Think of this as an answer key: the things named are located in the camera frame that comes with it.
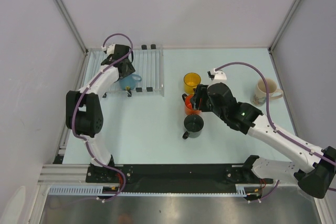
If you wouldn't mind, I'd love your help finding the grey mug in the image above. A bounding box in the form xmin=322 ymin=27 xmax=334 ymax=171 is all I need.
xmin=182 ymin=114 xmax=204 ymax=140

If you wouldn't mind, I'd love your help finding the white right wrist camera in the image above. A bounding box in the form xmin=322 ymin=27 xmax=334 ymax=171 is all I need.
xmin=207 ymin=68 xmax=227 ymax=82

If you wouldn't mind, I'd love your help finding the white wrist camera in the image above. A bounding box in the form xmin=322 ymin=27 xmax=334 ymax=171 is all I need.
xmin=101 ymin=44 xmax=115 ymax=55
xmin=207 ymin=68 xmax=227 ymax=82

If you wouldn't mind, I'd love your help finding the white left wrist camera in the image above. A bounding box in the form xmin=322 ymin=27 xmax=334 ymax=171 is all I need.
xmin=101 ymin=44 xmax=115 ymax=55

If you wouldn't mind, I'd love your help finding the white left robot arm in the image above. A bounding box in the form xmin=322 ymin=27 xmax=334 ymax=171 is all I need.
xmin=66 ymin=44 xmax=135 ymax=182

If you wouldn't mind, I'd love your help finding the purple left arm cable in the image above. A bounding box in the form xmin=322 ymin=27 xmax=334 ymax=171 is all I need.
xmin=71 ymin=33 xmax=134 ymax=162

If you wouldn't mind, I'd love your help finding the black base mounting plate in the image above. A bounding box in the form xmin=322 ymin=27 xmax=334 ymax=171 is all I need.
xmin=85 ymin=163 xmax=275 ymax=194

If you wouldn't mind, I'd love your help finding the yellow mug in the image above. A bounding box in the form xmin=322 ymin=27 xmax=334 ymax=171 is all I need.
xmin=183 ymin=72 xmax=201 ymax=94

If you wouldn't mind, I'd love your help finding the orange cup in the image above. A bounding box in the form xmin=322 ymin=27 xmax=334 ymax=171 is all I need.
xmin=182 ymin=93 xmax=201 ymax=115

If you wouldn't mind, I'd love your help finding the slotted cable duct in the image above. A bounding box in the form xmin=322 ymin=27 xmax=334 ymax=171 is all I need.
xmin=48 ymin=185 xmax=260 ymax=197

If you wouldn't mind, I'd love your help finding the light blue mug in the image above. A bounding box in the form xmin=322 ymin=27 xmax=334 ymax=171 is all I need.
xmin=119 ymin=74 xmax=142 ymax=90

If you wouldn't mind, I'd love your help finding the clear acrylic dish rack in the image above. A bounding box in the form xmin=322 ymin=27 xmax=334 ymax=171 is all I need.
xmin=86 ymin=43 xmax=165 ymax=98

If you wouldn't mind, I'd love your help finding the beige patterned ceramic mug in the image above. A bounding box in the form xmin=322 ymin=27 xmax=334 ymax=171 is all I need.
xmin=251 ymin=78 xmax=284 ymax=106

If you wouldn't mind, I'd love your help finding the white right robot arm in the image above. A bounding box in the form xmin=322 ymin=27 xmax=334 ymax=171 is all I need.
xmin=191 ymin=82 xmax=335 ymax=199

